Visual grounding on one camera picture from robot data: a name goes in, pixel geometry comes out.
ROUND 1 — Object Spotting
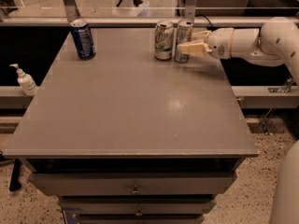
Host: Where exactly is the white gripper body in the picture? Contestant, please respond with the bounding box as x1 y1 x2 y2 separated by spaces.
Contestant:
207 28 235 59

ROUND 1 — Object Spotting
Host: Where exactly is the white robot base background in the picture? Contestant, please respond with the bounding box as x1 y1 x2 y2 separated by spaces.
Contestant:
111 0 150 17

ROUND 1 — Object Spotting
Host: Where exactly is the grey drawer cabinet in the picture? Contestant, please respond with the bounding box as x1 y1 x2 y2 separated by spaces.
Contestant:
5 29 258 224

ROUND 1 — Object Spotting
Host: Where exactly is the green white 7up can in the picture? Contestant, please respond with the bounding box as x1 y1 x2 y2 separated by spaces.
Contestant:
155 20 174 61

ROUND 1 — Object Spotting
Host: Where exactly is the white pump sanitizer bottle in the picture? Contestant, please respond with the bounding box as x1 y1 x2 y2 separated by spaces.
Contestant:
10 63 37 96

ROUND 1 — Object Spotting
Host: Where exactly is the right metal frame post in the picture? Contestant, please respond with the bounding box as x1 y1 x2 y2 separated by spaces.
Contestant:
184 0 197 21

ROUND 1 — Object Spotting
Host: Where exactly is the blue pepsi can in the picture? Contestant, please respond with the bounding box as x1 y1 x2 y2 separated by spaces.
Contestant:
70 19 95 60

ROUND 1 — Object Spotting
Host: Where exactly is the left metal frame post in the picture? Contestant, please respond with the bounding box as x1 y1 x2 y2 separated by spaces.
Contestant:
63 0 79 22

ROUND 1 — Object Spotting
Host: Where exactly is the black stand leg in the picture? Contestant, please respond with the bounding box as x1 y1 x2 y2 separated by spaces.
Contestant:
9 160 21 192

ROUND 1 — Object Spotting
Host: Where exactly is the black cable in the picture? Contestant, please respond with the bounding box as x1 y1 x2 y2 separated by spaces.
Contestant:
196 14 215 28

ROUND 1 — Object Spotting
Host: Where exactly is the silver redbull can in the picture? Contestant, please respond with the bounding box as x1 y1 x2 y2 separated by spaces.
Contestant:
175 19 193 63

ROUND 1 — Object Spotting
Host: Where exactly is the grey drawer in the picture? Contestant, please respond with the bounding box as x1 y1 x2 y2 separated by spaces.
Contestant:
28 172 236 196
59 197 216 215

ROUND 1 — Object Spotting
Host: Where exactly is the metal frame post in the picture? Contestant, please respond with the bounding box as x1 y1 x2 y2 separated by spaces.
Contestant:
63 0 79 22
184 0 197 21

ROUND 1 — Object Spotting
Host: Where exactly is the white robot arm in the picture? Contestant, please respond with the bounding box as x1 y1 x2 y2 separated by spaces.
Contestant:
177 17 299 224

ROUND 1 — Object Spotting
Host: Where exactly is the top grey drawer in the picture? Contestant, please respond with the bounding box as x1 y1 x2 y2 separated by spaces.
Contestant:
28 172 236 196

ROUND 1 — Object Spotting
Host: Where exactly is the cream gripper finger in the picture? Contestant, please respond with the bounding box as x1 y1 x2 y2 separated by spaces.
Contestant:
177 42 212 57
192 30 211 42

